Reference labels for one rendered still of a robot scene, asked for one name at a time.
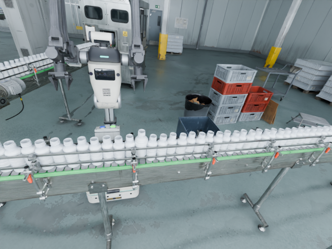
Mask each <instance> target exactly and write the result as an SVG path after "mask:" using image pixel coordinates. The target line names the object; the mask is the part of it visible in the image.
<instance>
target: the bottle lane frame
mask: <svg viewBox="0 0 332 249"><path fill-rule="evenodd" d="M323 149H324V148H314V149H303V150H291V151H281V153H282V154H283V156H281V155H278V157H277V158H275V157H274V159H273V160H272V162H271V163H270V168H268V170H269V169H278V168H286V167H292V166H293V165H294V164H295V163H296V162H297V161H299V160H306V162H305V164H304V165H303V166H305V165H310V163H311V162H309V160H308V158H309V157H311V156H312V154H313V152H315V154H314V155H313V157H315V158H316V157H317V156H318V155H319V154H320V153H321V152H322V150H323ZM273 154H274V152H269V153H266V152H265V153H259V154H257V153H256V154H246V155H243V154H242V155H237V156H233V155H232V156H226V157H223V156H222V157H217V159H218V161H219V162H218V163H217V162H216V161H215V164H213V165H212V167H211V169H210V171H211V175H210V177H212V176H221V175H229V174H237V173H245V172H253V171H261V170H262V169H263V167H262V165H261V163H262V162H264V159H265V157H268V158H267V159H266V162H267V163H268V161H269V160H270V158H271V157H272V155H273ZM318 160H319V161H318V162H316V163H315V164H321V163H330V162H332V149H331V150H329V151H328V152H327V153H325V152H324V153H323V154H322V156H321V157H320V158H319V159H318ZM210 161H211V158H207V157H206V158H204V159H202V158H201V157H200V159H193V160H191V159H188V160H184V159H183V160H182V161H179V160H178V159H177V161H172V160H171V162H166V161H165V162H158V163H153V162H152V163H149V164H147V163H146V162H145V164H140V162H139V164H138V165H137V166H136V169H138V174H137V175H138V178H137V180H138V182H137V185H138V186H139V185H147V184H155V183H164V182H172V181H179V180H188V179H196V178H204V176H205V175H206V173H205V168H206V167H207V166H206V165H207V163H210ZM24 177H25V175H24V174H23V175H20V173H19V174H18V175H12V176H11V174H10V175H9V176H1V175H0V203H1V202H9V201H17V200H25V199H33V198H39V195H37V191H36V189H35V188H34V186H33V184H32V183H29V182H28V180H26V181H25V182H23V181H22V180H23V179H24ZM34 178H35V180H36V181H37V183H38V185H39V187H40V189H43V187H44V185H45V183H44V181H43V179H44V178H47V179H48V183H47V184H50V186H51V188H50V189H49V191H48V193H47V196H48V197H49V196H58V195H66V194H74V193H82V192H89V189H88V185H89V184H90V183H97V182H105V183H107V189H115V188H123V187H131V186H132V166H130V165H126V163H125V165H124V166H119V164H118V166H112V165H111V166H110V167H104V165H103V167H100V168H97V166H96V167H95V168H89V167H88V168H87V169H81V167H80V169H78V170H73V168H72V170H67V171H65V169H64V170H63V171H56V170H55V172H47V171H46V172H45V173H39V172H37V173H35V174H34Z"/></svg>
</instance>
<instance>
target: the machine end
mask: <svg viewBox="0 0 332 249"><path fill-rule="evenodd" d="M78 8H79V9H80V13H81V20H82V27H83V36H84V39H83V41H84V43H88V42H90V41H87V39H86V31H85V25H92V26H95V31H96V32H103V31H104V32H105V33H113V34H114V38H116V47H117V48H118V50H119V52H120V54H128V46H131V41H132V34H131V9H130V4H129V2H128V0H79V6H78ZM147 9H149V3H147V2H145V1H143V0H140V4H139V10H140V35H141V40H142V45H143V49H144V50H145V56H144V61H143V63H142V71H143V72H144V71H145V67H146V66H145V58H146V48H147V46H146V41H147V40H146V33H147V17H148V15H147ZM131 75H134V70H133V69H129V66H123V65H122V66H121V78H122V83H128V84H131V83H130V76H131Z"/></svg>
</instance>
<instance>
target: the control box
mask: <svg viewBox="0 0 332 249"><path fill-rule="evenodd" d="M94 131H95V137H98V141H103V136H105V135H109V136H110V138H111V140H112V141H114V140H115V137H116V136H118V135H120V126H116V127H110V126H105V127H103V128H100V127H99V126H97V127H96V129H95V130H94Z"/></svg>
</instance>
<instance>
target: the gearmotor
mask: <svg viewBox="0 0 332 249"><path fill-rule="evenodd" d="M25 88H26V85H25V83H24V82H23V81H22V80H21V79H19V78H13V79H10V80H6V81H3V82H1V83H0V109H2V108H4V107H6V106H8V105H10V102H9V100H8V97H9V96H11V95H17V94H18V95H19V96H20V95H21V94H20V93H21V92H23V90H25ZM20 99H21V102H22V105H23V108H22V110H21V111H20V112H19V113H18V114H20V113H21V112H22V111H23V109H24V104H23V101H22V98H21V96H20ZM18 114H17V115H18ZM17 115H15V116H17ZM15 116H13V117H15ZM13 117H11V118H13ZM11 118H9V119H11ZM9 119H6V120H9Z"/></svg>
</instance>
